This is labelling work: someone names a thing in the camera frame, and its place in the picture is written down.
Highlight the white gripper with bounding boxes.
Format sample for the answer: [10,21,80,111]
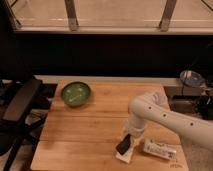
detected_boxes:
[123,117,146,146]

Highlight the black eraser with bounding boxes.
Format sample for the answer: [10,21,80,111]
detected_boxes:
[116,134,131,155]

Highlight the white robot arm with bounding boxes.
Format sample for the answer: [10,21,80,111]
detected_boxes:
[125,92,213,151]

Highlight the white labelled packet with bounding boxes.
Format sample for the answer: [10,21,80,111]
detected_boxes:
[143,139,176,160]

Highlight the green bowl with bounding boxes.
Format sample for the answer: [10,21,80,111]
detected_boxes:
[61,81,91,107]

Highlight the round silver disc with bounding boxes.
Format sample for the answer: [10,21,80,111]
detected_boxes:
[180,70,204,87]

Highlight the black office chair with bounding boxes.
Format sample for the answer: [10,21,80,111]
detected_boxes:
[0,75,48,171]

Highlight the grey metal leg left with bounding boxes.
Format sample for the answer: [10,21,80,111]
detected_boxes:
[64,0,78,31]

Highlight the grey metal leg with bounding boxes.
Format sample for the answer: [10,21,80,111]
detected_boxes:
[159,0,177,32]
[64,0,78,31]

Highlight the grey metal leg right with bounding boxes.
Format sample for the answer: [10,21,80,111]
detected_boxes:
[159,0,177,32]

